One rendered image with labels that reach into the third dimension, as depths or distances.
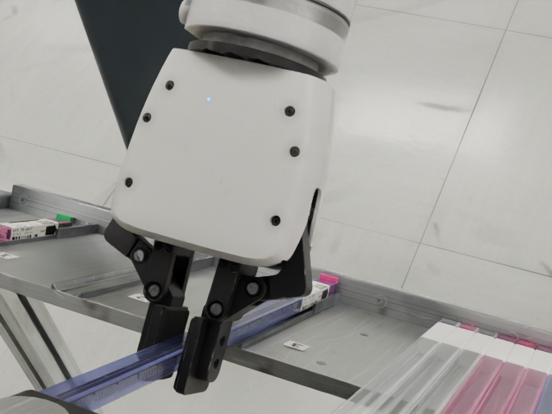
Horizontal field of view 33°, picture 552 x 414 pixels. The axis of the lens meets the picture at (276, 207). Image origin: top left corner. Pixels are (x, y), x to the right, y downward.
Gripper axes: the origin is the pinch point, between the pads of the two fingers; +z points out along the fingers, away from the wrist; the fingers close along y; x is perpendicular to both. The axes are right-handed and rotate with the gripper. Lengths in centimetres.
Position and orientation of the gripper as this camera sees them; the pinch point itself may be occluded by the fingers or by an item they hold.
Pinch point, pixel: (181, 347)
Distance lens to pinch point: 49.2
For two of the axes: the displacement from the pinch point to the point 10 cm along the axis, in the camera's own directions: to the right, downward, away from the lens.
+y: 9.1, 2.3, -3.3
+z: -2.6, 9.7, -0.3
